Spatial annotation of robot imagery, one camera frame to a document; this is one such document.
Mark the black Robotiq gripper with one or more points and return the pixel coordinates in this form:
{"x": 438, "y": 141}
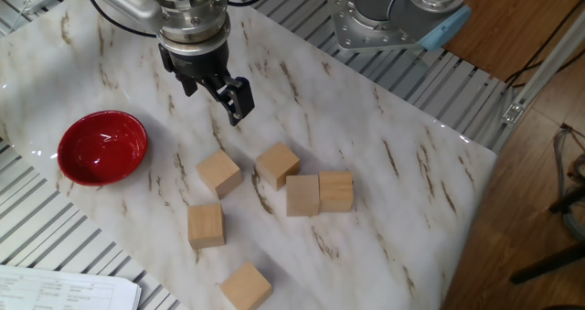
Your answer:
{"x": 201, "y": 63}

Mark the light wooden cube block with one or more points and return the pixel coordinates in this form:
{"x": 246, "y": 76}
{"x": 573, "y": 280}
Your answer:
{"x": 246, "y": 287}
{"x": 302, "y": 195}
{"x": 219, "y": 173}
{"x": 336, "y": 191}
{"x": 205, "y": 225}
{"x": 277, "y": 163}

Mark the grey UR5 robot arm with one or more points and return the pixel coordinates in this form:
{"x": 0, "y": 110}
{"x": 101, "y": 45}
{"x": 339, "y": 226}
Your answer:
{"x": 388, "y": 8}

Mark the white printed paper stack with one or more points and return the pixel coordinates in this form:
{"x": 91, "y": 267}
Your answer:
{"x": 55, "y": 291}

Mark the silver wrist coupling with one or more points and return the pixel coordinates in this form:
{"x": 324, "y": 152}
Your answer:
{"x": 192, "y": 17}

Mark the red glossy bowl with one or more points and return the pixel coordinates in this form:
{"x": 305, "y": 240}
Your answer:
{"x": 103, "y": 147}

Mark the white marble pattern board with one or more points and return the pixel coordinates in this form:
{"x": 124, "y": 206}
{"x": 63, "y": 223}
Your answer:
{"x": 365, "y": 163}

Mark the black chair base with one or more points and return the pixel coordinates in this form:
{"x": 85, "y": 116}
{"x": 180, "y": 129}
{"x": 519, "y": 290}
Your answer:
{"x": 548, "y": 264}

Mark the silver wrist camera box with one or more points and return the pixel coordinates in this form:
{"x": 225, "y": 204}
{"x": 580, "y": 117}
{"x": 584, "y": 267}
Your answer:
{"x": 132, "y": 10}

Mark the aluminium frame profile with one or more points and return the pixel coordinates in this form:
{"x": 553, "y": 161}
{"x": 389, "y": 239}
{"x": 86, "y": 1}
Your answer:
{"x": 544, "y": 70}

